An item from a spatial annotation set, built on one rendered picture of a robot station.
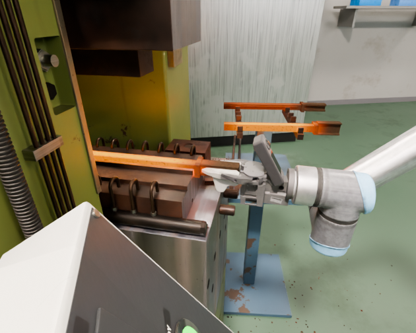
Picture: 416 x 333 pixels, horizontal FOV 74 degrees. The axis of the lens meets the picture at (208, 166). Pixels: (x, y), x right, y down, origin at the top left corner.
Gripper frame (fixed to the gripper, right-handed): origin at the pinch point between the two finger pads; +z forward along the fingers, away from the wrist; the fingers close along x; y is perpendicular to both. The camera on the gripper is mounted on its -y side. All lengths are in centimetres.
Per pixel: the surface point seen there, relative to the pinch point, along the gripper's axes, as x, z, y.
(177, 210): -12.5, 3.9, 4.4
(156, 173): -3.9, 11.6, 1.3
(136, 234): -16.0, 12.3, 9.8
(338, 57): 432, -119, 23
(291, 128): 38.8, -22.2, 2.7
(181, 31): -7.6, 3.6, -29.5
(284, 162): 63, -25, 29
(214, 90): 224, 38, 36
